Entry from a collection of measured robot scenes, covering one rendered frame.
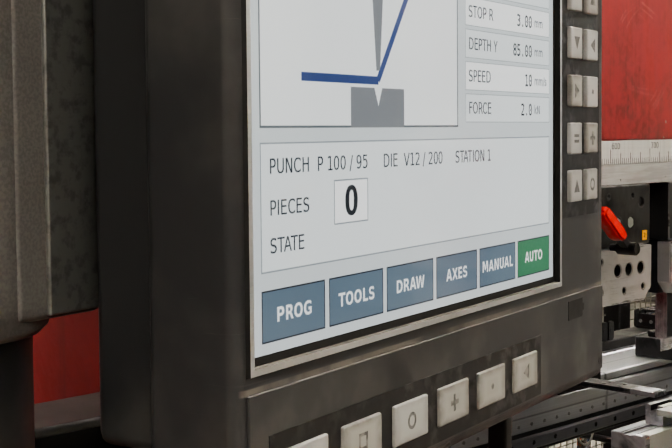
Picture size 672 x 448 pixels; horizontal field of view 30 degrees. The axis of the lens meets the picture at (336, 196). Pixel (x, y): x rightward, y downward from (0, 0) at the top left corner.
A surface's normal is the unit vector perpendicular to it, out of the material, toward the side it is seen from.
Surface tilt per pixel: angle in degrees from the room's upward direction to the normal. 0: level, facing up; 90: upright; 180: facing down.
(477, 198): 90
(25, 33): 90
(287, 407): 90
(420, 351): 90
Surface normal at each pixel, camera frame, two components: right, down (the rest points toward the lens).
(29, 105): 0.85, 0.02
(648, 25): 0.70, 0.03
